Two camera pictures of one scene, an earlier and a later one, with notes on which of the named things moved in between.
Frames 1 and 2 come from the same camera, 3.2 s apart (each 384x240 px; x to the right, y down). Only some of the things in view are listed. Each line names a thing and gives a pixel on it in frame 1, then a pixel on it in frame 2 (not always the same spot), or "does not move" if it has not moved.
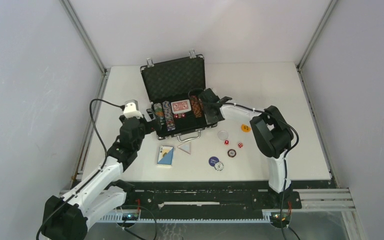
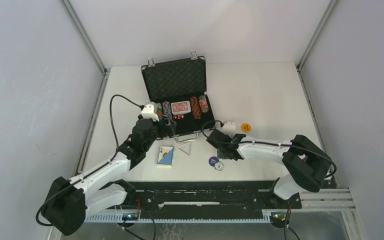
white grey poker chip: (219, 166) does not move
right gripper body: (208, 119) -> (220, 154)
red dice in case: (179, 116) does not move
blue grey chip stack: (168, 111) does not move
